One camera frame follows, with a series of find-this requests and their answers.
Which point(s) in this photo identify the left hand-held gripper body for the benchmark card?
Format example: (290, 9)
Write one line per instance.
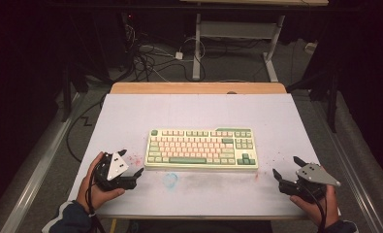
(117, 166)

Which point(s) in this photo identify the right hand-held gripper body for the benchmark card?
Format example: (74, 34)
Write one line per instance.
(315, 174)

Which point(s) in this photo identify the cream and green keyboard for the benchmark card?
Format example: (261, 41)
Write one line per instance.
(195, 150)

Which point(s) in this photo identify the person's right hand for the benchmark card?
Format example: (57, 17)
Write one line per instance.
(313, 212)

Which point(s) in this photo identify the person's left hand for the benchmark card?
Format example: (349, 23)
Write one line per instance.
(93, 195)

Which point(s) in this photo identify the black metal stand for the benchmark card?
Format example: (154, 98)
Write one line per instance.
(333, 106)
(66, 97)

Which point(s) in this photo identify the white table mat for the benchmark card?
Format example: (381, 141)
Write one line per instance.
(195, 110)

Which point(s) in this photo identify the wooden table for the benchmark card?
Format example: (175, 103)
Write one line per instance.
(195, 88)

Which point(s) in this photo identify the white power adapter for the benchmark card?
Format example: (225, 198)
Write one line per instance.
(179, 55)

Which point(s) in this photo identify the white power strip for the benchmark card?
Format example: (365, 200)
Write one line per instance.
(311, 48)

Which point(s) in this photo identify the metal floor rail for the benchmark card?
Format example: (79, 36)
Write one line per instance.
(34, 181)
(357, 187)

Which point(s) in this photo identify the white metal desk frame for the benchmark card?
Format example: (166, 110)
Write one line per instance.
(237, 29)

